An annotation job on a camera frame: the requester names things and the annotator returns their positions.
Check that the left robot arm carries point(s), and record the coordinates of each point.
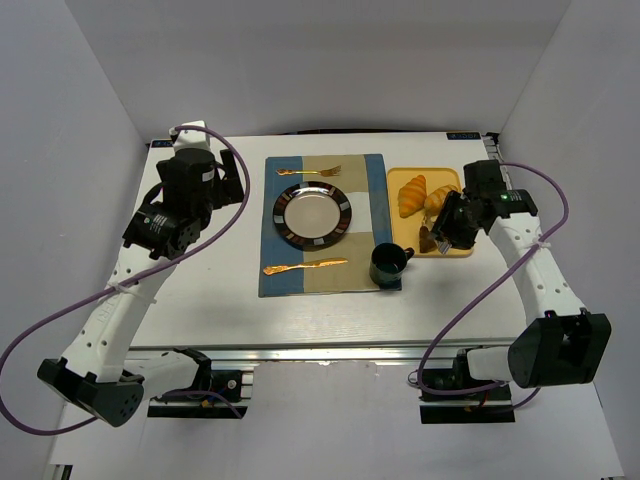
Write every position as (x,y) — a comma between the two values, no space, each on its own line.
(94,372)

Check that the brown chocolate croissant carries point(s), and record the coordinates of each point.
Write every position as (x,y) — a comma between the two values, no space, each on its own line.
(426,242)

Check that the blue and beige placemat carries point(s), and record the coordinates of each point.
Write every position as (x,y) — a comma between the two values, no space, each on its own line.
(363,180)

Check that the large orange striped croissant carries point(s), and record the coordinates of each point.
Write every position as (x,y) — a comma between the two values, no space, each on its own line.
(411,196)

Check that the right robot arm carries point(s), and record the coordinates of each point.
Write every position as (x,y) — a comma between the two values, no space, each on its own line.
(563,342)

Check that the gold knife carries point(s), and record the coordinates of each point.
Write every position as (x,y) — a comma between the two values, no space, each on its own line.
(277,269)

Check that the dark rimmed ceramic plate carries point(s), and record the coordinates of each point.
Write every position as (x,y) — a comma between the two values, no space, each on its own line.
(312,215)

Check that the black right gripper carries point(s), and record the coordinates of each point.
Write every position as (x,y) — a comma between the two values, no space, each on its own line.
(447,226)

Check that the small orange striped croissant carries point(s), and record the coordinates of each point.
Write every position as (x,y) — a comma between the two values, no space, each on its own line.
(434,201)

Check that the dark green mug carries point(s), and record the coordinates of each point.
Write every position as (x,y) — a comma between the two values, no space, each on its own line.
(387,264)

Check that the yellow plastic tray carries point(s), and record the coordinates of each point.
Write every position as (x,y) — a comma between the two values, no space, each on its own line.
(405,231)

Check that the gold fork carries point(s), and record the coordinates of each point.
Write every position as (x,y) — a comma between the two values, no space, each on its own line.
(334,171)

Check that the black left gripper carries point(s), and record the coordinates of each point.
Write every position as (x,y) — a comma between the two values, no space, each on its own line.
(230,178)

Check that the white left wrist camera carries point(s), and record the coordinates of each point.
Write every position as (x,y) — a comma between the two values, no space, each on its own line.
(189,138)

